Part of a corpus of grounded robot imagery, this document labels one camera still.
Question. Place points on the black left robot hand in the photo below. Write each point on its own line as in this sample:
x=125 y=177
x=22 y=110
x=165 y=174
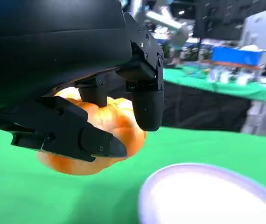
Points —
x=53 y=46

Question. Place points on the orange and white bread roll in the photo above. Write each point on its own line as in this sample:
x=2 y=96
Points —
x=121 y=121

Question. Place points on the black workshop table skirt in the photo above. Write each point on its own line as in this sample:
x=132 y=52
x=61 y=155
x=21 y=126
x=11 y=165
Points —
x=193 y=109

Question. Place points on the green cloth on workshop table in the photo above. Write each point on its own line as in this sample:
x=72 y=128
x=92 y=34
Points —
x=217 y=86

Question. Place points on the blue storage bin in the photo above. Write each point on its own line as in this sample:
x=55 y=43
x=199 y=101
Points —
x=235 y=56

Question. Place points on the lilac plate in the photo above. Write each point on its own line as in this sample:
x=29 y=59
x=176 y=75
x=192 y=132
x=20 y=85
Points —
x=205 y=198

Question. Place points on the black wall panel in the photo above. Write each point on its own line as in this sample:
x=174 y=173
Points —
x=217 y=18

